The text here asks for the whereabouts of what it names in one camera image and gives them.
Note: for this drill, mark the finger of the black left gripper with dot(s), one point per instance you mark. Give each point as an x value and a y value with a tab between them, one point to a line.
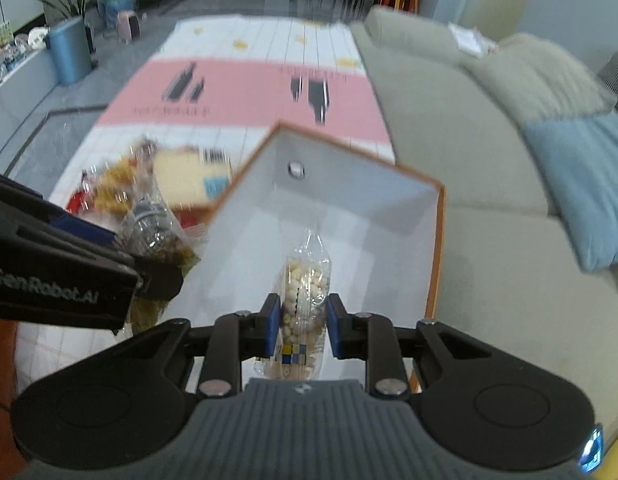
78	227

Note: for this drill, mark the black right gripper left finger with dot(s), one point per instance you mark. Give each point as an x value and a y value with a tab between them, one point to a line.
131	400

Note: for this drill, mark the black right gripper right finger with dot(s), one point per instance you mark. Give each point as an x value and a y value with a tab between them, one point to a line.
480	403

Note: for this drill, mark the yellow waffle snack bag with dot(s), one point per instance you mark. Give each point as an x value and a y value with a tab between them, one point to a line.
121	184

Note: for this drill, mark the silver foil snack bag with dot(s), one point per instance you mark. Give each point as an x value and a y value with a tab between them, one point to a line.
163	254

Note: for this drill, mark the bagged sliced white bread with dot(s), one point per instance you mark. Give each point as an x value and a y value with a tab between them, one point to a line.
191	178

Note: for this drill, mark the clear bag of puffed snacks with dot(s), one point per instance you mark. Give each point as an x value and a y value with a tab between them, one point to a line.
303	289

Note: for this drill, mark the red snack packet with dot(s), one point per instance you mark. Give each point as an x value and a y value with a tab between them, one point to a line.
81	201

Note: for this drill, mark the beige fabric sofa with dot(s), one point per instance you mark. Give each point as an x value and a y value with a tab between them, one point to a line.
509	276

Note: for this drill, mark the smartphone with lit screen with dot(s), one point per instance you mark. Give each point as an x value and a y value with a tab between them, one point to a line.
593	451

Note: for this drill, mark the blue metal trash bin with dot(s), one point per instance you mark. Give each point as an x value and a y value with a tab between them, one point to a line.
69	49

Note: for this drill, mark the orange white cardboard box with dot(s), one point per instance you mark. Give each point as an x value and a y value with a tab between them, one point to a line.
380	223

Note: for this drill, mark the pink white checkered mat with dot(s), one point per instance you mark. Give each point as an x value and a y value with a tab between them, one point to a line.
250	74

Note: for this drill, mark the pink space heater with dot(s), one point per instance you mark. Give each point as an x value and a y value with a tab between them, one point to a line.
128	26

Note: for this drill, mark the blue water jug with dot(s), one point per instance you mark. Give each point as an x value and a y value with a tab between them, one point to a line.
108	10

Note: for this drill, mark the light blue cushion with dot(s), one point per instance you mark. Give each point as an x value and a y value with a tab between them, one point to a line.
578	162

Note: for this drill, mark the beige cushion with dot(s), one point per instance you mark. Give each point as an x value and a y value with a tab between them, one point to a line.
535	80

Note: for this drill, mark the magazine on sofa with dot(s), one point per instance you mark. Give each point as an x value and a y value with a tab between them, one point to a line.
471	41

